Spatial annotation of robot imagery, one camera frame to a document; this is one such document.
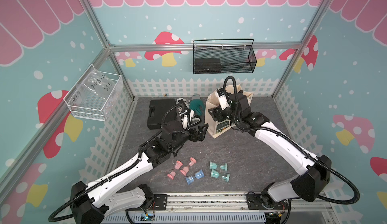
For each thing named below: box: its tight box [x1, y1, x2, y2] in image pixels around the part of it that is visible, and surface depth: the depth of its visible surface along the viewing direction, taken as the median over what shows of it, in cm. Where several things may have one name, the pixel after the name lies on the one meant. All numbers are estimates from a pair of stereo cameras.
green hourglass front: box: [210, 169, 231, 183], surface depth 82 cm
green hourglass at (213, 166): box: [209, 161, 228, 172], surface depth 85 cm
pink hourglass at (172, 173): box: [166, 161, 183, 181], surface depth 85 cm
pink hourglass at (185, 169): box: [179, 156, 197, 174], surface depth 86 cm
